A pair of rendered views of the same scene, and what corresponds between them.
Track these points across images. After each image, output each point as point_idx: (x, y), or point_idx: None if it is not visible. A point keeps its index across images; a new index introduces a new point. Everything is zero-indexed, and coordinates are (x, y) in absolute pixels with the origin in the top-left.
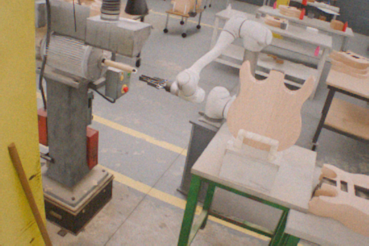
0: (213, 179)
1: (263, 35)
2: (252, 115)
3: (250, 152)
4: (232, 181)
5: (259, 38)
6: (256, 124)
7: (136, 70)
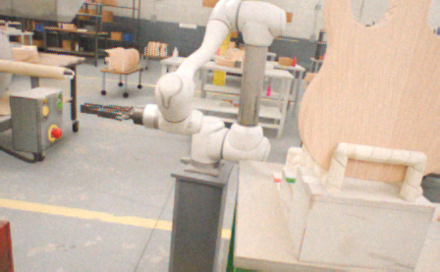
0: (288, 270)
1: (277, 16)
2: (359, 106)
3: (358, 190)
4: (330, 265)
5: (271, 21)
6: (370, 127)
7: (72, 73)
